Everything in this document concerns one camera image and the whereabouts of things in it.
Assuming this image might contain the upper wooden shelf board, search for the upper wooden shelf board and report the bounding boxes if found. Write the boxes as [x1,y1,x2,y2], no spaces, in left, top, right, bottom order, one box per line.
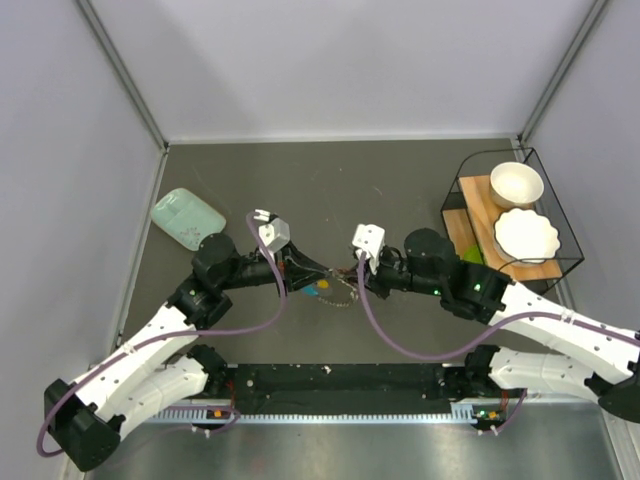
[458,175,562,282]

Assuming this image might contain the green plate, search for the green plate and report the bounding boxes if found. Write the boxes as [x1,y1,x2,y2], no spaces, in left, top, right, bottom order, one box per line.
[462,245,485,265]

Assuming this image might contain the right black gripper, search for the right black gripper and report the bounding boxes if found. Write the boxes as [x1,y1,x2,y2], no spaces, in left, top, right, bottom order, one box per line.
[346,247,445,299]

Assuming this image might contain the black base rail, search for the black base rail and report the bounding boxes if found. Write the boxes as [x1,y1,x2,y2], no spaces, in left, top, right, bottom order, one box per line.
[227,363,473,415]

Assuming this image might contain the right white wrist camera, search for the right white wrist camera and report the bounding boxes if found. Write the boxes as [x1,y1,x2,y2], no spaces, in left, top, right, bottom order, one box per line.
[351,224,385,274]

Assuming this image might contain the black wire rack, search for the black wire rack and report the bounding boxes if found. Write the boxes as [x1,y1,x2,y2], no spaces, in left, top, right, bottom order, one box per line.
[440,147,585,294]

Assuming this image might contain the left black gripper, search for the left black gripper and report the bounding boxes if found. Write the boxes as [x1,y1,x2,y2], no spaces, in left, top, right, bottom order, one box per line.
[218,241,332,300]

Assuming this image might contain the cream ceramic bowl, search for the cream ceramic bowl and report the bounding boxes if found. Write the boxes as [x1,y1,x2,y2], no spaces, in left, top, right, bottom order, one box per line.
[489,162,544,209]

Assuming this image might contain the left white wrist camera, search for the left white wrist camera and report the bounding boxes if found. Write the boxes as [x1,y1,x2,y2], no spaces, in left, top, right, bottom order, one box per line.
[252,209,291,255]

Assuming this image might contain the metal keyring with blue handle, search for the metal keyring with blue handle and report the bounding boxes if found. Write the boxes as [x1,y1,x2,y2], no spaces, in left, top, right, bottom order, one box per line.
[302,278,359,308]

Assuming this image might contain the wooden shelf board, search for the wooden shelf board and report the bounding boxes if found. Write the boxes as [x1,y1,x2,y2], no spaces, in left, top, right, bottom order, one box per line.
[442,208,479,256]
[458,175,562,282]

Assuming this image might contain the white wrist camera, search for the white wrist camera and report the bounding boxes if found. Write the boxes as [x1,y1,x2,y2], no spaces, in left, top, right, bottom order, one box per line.
[252,209,291,255]
[351,224,385,274]

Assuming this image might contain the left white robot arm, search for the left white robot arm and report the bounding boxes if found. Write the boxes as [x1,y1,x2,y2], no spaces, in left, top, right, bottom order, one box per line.
[39,233,330,472]

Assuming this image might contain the mint green rectangular tray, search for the mint green rectangular tray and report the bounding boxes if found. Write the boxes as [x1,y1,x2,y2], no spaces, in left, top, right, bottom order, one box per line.
[151,188,226,252]

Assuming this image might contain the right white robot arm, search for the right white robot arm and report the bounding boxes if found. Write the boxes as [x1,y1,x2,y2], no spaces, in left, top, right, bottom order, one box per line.
[351,224,639,423]

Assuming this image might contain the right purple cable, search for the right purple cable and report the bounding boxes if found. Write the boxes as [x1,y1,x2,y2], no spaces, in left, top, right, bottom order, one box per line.
[357,249,640,362]

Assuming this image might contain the white slotted cable duct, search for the white slotted cable duct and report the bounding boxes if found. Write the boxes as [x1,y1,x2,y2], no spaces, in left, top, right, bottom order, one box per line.
[147,404,478,426]

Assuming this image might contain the lower wooden shelf board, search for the lower wooden shelf board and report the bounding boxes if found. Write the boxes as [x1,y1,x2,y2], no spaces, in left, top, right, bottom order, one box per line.
[442,208,479,256]

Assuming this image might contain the white scalloped plate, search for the white scalloped plate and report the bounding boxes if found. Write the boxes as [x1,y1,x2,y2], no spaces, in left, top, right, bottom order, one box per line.
[493,208,561,265]

